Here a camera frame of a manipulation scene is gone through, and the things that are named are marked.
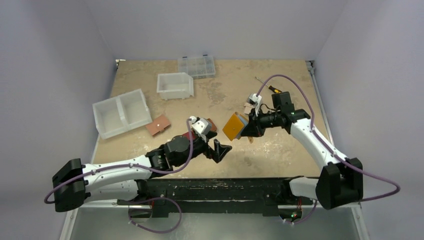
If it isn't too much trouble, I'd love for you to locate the dark red card holder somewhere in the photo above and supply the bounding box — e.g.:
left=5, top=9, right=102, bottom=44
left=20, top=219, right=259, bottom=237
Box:
left=182, top=131, right=196, bottom=142

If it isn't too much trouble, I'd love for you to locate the orange card holder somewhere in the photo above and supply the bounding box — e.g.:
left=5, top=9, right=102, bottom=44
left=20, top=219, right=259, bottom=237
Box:
left=222, top=112, right=243, bottom=141

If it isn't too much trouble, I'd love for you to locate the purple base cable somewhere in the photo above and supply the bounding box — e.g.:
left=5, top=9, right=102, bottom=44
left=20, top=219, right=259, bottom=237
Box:
left=127, top=196, right=183, bottom=234

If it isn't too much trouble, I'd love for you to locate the light blue credit card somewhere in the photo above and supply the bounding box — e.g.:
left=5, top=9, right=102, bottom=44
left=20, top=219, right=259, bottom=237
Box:
left=238, top=115, right=249, bottom=131

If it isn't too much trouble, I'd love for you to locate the white small open bin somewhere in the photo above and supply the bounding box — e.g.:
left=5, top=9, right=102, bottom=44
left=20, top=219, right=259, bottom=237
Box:
left=156, top=72, right=194, bottom=101

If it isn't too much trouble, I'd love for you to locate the aluminium frame rail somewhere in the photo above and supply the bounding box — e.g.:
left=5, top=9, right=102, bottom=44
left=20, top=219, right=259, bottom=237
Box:
left=59, top=199, right=118, bottom=240

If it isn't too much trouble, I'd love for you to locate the yellow black screwdriver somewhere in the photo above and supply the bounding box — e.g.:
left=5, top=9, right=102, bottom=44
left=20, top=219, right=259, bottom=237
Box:
left=255, top=76, right=282, bottom=94

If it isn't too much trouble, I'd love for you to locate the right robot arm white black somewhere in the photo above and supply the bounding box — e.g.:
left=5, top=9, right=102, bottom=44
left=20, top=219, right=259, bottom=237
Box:
left=239, top=92, right=363, bottom=210

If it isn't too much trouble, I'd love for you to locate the clear compartment organizer box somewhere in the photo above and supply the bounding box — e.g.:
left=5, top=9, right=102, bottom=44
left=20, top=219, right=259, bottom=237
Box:
left=177, top=54, right=216, bottom=79

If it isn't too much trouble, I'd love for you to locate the pink tan card holder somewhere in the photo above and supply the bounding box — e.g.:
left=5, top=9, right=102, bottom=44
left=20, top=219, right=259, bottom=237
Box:
left=145, top=114, right=171, bottom=137

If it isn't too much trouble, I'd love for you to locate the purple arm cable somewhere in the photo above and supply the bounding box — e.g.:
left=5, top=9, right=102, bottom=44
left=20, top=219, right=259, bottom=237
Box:
left=256, top=74, right=401, bottom=203
left=43, top=118, right=196, bottom=205

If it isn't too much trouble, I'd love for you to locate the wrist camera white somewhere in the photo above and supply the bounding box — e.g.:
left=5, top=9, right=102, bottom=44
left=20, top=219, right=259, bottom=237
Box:
left=247, top=93, right=262, bottom=112
left=188, top=116, right=212, bottom=143

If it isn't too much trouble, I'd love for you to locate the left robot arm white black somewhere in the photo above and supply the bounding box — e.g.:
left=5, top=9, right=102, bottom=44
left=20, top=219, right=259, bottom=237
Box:
left=44, top=132, right=232, bottom=213

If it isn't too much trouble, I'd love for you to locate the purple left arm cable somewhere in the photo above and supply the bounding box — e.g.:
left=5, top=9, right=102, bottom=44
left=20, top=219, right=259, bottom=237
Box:
left=43, top=118, right=196, bottom=205

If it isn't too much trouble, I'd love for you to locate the white two-compartment bin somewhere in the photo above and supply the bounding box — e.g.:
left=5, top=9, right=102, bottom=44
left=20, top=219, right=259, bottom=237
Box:
left=92, top=88, right=153, bottom=140

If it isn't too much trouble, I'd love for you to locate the brown leather card holder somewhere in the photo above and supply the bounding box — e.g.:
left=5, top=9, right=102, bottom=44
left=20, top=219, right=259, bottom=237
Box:
left=207, top=118, right=218, bottom=132

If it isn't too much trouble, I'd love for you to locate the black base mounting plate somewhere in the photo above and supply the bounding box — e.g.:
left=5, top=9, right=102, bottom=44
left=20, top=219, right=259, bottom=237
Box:
left=117, top=177, right=314, bottom=218

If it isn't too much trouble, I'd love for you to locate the beige card holder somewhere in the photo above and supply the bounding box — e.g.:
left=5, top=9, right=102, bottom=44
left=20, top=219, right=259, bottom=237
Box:
left=243, top=102, right=255, bottom=115

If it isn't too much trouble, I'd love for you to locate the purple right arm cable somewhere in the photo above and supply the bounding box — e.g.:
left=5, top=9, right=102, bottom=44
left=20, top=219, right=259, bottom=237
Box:
left=256, top=74, right=401, bottom=203

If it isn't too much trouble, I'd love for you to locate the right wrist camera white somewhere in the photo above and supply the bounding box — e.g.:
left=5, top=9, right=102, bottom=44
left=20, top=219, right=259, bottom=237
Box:
left=247, top=93, right=262, bottom=112

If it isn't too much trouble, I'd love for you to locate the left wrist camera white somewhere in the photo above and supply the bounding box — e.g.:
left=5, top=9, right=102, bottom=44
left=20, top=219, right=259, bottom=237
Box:
left=188, top=116, right=212, bottom=143

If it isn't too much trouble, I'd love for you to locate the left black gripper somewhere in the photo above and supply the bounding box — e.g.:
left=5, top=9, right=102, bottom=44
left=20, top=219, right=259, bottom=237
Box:
left=173, top=129, right=231, bottom=167

